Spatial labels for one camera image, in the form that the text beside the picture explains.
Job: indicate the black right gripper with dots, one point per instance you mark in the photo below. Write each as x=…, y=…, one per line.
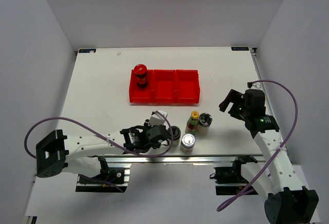
x=235, y=97

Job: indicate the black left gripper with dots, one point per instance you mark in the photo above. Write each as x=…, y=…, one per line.
x=145, y=126

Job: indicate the red lid sauce jar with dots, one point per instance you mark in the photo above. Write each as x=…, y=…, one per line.
x=141, y=74

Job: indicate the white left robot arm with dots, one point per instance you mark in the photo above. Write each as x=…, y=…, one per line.
x=58, y=153

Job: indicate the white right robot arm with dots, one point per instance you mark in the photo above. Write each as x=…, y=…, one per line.
x=286, y=198

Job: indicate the black lid spice jar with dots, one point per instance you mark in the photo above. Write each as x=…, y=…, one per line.
x=174, y=135

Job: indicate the left red plastic bin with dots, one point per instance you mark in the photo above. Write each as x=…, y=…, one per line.
x=139, y=94

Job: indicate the red plastic bin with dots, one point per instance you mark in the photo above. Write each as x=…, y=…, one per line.
x=164, y=86
x=139, y=94
x=188, y=87

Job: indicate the right red plastic bin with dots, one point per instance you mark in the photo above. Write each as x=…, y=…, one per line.
x=188, y=87

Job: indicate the right blue corner label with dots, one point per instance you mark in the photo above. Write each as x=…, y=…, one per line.
x=239, y=48

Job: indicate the blue corner label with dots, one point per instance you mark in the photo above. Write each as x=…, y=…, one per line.
x=89, y=50
x=239, y=48

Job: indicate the silver lid glass jar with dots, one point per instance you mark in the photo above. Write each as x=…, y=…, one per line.
x=187, y=143

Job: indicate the yellow cap sauce bottle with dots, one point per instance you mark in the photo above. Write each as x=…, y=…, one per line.
x=192, y=123

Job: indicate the middle red plastic bin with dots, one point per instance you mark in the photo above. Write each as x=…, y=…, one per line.
x=164, y=86

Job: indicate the left blue corner label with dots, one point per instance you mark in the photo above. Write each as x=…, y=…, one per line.
x=89, y=50

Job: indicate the aluminium table front rail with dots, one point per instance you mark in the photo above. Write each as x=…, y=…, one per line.
x=172, y=159

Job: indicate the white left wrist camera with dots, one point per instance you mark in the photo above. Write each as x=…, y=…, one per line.
x=156, y=117

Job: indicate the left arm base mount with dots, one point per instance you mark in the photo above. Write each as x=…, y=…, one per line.
x=112, y=178

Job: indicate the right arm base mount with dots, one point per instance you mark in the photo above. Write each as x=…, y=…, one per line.
x=228, y=179

